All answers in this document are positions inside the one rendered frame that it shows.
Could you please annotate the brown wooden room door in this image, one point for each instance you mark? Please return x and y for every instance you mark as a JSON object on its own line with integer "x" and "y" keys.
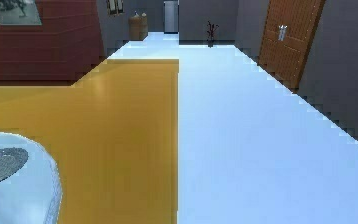
{"x": 288, "y": 40}

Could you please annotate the framed grey wall picture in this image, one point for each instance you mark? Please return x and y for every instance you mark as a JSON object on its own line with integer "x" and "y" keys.
{"x": 17, "y": 11}

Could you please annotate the brown wooden cabinet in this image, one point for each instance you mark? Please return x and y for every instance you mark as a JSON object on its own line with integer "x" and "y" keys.
{"x": 137, "y": 28}

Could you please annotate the dark framed window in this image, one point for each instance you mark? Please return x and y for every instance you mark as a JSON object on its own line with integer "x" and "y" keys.
{"x": 115, "y": 6}

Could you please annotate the grey round placemat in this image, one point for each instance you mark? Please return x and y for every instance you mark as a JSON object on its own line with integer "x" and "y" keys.
{"x": 2, "y": 164}

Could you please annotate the dark red house plant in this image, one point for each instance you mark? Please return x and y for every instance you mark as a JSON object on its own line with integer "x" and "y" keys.
{"x": 211, "y": 32}

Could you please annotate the white fridge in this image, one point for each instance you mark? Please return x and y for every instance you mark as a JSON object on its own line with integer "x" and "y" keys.
{"x": 171, "y": 16}

